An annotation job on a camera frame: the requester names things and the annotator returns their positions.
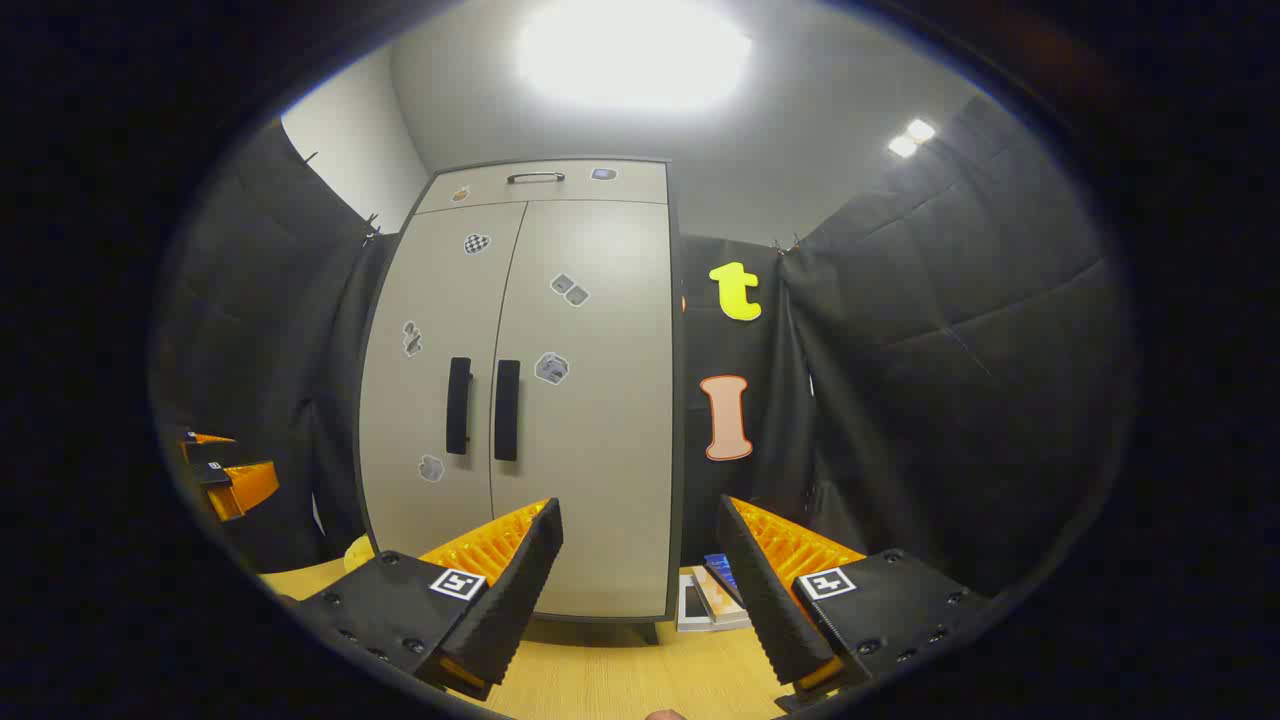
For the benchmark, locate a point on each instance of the small metal clip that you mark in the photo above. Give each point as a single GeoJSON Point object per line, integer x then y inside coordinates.
{"type": "Point", "coordinates": [785, 243]}
{"type": "Point", "coordinates": [372, 228]}

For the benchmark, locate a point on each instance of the large ceiling light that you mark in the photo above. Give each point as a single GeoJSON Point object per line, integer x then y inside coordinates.
{"type": "Point", "coordinates": [635, 50]}

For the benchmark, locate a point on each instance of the grey double-door shoe cabinet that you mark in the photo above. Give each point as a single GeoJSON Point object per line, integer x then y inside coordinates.
{"type": "Point", "coordinates": [620, 185]}

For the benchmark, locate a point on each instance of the black backdrop cloth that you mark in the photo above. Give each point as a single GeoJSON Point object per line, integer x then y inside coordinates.
{"type": "Point", "coordinates": [950, 350]}

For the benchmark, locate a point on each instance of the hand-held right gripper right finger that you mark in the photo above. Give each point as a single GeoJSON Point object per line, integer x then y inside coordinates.
{"type": "Point", "coordinates": [770, 600]}

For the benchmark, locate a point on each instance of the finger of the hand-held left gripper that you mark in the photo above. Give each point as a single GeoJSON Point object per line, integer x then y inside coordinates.
{"type": "Point", "coordinates": [210, 438]}
{"type": "Point", "coordinates": [250, 485]}

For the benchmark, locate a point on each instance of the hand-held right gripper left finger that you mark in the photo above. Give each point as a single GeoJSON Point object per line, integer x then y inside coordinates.
{"type": "Point", "coordinates": [515, 590]}

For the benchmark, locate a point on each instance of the small double ceiling light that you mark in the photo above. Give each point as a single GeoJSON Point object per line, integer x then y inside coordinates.
{"type": "Point", "coordinates": [912, 138]}

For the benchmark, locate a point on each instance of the small yellow object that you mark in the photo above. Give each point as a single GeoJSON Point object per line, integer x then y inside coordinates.
{"type": "Point", "coordinates": [358, 553]}

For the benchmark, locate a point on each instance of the white book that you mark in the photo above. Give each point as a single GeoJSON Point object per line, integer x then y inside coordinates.
{"type": "Point", "coordinates": [695, 605]}

